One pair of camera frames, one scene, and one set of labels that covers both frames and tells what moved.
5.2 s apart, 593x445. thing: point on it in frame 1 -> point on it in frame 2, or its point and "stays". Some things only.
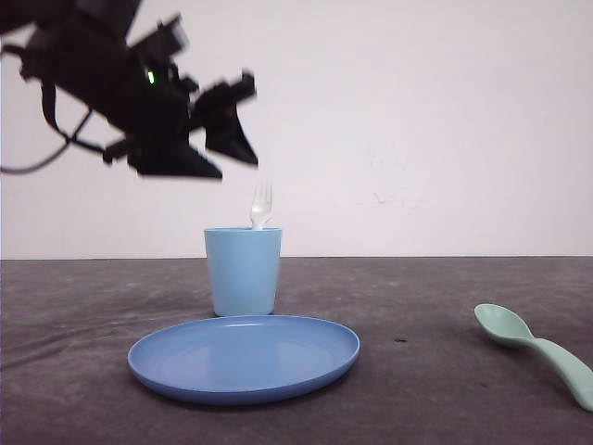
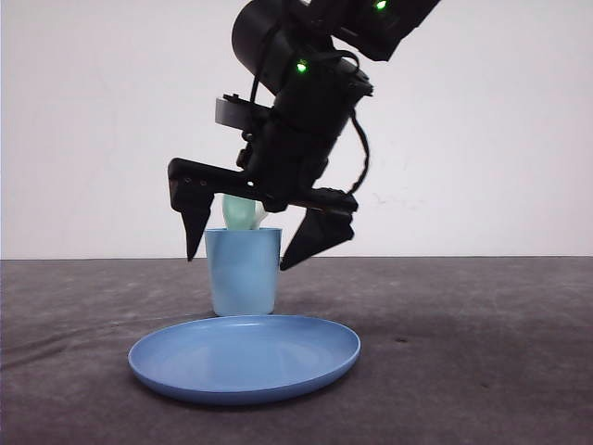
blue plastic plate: x=243 y=361 stays
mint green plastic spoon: x=504 y=325 -> x=239 y=212
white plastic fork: x=261 y=205 stays
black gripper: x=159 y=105 -> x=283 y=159
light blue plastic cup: x=244 y=267 stays
